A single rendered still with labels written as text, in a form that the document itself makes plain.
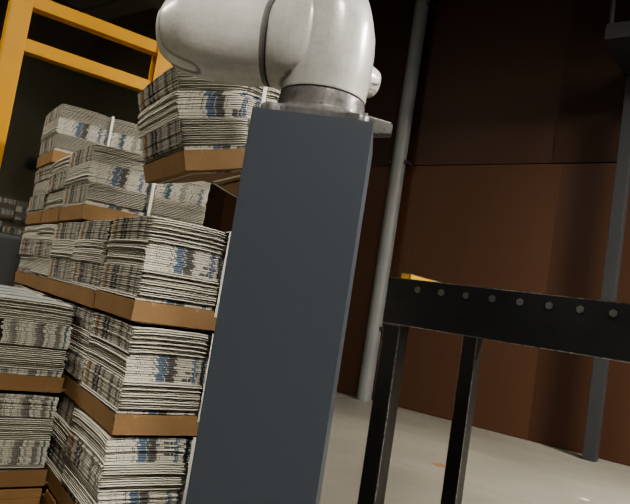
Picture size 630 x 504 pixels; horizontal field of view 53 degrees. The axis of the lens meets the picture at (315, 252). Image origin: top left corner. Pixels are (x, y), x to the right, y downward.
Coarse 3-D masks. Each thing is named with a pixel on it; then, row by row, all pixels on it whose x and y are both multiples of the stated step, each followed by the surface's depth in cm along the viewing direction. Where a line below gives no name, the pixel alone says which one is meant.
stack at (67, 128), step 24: (48, 120) 248; (72, 120) 232; (96, 120) 237; (120, 120) 243; (48, 144) 239; (72, 144) 232; (120, 144) 242; (48, 168) 230; (24, 240) 243; (24, 264) 240
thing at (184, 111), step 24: (168, 72) 135; (144, 96) 151; (168, 96) 136; (192, 96) 133; (216, 96) 136; (240, 96) 139; (144, 120) 151; (168, 120) 137; (192, 120) 132; (216, 120) 135; (240, 120) 138; (144, 144) 152; (168, 144) 138; (192, 144) 133; (216, 144) 135; (240, 144) 139; (240, 168) 139
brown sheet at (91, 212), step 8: (64, 208) 196; (72, 208) 188; (80, 208) 180; (88, 208) 178; (96, 208) 179; (104, 208) 181; (64, 216) 195; (72, 216) 186; (80, 216) 179; (88, 216) 178; (96, 216) 180; (104, 216) 181; (112, 216) 182; (120, 216) 183; (128, 216) 185; (136, 216) 186
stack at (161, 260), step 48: (48, 240) 207; (96, 240) 159; (144, 240) 132; (192, 240) 136; (96, 288) 153; (144, 288) 129; (192, 288) 135; (96, 336) 147; (144, 336) 130; (192, 336) 136; (96, 384) 140; (144, 384) 129; (192, 384) 136; (96, 432) 133; (96, 480) 128; (144, 480) 131
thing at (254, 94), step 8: (248, 88) 140; (256, 88) 141; (272, 88) 144; (248, 96) 140; (256, 96) 141; (272, 96) 144; (248, 104) 140; (256, 104) 141; (248, 112) 140; (248, 120) 139; (248, 128) 140; (224, 176) 150; (232, 176) 148; (240, 176) 147
